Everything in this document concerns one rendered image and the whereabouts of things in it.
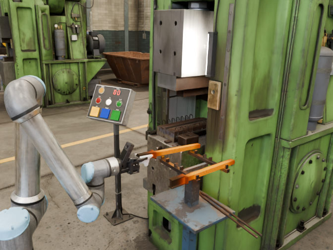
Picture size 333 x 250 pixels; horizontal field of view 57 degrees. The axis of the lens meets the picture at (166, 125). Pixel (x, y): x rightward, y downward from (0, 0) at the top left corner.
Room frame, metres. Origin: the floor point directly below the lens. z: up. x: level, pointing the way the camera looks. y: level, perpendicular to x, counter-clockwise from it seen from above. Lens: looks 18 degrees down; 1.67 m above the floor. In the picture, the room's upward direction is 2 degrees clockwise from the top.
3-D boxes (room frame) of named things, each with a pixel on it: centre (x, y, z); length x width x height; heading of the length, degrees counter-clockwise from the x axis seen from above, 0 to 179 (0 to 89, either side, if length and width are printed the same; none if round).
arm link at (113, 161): (1.39, 0.26, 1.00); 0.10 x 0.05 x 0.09; 36
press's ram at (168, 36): (2.14, -0.18, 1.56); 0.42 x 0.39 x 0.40; 128
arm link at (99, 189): (1.33, 0.34, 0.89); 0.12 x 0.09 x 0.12; 3
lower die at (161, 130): (2.18, -0.16, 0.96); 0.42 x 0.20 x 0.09; 128
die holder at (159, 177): (2.14, -0.20, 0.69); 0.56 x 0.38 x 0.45; 128
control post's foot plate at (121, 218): (2.44, 0.42, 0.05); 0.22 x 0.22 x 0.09; 38
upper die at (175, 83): (2.18, -0.16, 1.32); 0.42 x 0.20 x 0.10; 128
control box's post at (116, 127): (2.43, 0.41, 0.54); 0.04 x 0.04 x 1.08; 38
